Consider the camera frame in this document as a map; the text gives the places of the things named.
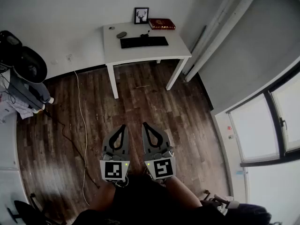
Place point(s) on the white desk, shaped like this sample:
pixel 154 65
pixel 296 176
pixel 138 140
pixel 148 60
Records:
pixel 140 53

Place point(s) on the white vertical pipe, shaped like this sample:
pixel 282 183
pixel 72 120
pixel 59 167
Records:
pixel 211 24
pixel 225 32

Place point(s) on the black framed window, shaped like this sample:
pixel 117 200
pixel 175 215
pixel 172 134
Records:
pixel 255 130

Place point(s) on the red hardcover book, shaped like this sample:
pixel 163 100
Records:
pixel 161 23

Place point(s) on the black framed deer picture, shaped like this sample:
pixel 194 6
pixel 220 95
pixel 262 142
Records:
pixel 141 16

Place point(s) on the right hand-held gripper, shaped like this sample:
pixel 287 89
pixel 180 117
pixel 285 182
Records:
pixel 161 167

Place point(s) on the person's left forearm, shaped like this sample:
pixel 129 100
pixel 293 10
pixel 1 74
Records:
pixel 103 196

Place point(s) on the black office chair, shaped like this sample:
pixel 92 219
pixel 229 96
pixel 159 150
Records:
pixel 25 210

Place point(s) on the person's black clothing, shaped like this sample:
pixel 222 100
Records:
pixel 140 203

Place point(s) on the grey mouse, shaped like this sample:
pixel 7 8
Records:
pixel 121 34

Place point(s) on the person's right forearm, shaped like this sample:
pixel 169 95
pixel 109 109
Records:
pixel 182 191

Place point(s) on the black keyboard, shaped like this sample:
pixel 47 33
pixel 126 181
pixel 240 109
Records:
pixel 140 42

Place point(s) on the small blue object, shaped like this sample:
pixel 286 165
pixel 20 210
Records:
pixel 239 172

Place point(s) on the white wall socket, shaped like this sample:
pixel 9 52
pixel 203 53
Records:
pixel 69 57

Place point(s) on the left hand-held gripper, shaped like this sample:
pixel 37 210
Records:
pixel 113 170

